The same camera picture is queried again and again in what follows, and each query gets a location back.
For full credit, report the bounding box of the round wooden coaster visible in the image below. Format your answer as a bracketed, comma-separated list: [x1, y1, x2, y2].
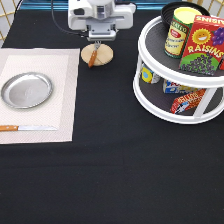
[81, 44, 113, 66]

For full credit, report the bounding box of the black bowl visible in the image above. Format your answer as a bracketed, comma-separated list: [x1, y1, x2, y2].
[161, 2, 210, 29]

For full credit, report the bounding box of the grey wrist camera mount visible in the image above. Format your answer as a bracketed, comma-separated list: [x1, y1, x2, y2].
[86, 17, 116, 41]

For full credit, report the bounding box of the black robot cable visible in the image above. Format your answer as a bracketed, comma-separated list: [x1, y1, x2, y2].
[50, 0, 90, 38]

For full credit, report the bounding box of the white blue carton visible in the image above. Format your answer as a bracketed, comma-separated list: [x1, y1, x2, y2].
[163, 80, 197, 94]

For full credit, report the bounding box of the yellow blue patterned box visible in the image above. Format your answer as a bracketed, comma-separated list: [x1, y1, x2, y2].
[141, 64, 160, 84]

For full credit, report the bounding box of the beige woven placemat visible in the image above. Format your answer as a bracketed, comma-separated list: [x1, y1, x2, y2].
[0, 48, 80, 144]

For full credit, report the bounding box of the round silver metal plate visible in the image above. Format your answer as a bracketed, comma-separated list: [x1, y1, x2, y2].
[1, 72, 53, 109]

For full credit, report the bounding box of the knife with wooden handle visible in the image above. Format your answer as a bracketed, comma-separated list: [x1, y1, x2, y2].
[0, 125, 57, 132]

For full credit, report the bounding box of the yellow green food can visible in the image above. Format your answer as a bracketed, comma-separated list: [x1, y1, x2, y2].
[164, 7, 201, 58]

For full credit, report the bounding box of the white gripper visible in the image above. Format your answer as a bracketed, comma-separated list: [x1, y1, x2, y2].
[68, 0, 136, 31]

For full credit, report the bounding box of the red raisins box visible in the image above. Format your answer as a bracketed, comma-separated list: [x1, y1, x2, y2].
[179, 15, 224, 76]

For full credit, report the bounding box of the white two-tier turntable rack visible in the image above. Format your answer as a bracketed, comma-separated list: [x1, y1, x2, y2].
[133, 16, 224, 124]

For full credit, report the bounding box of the fork with wooden handle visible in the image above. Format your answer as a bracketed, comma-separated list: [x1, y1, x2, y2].
[88, 41, 101, 68]

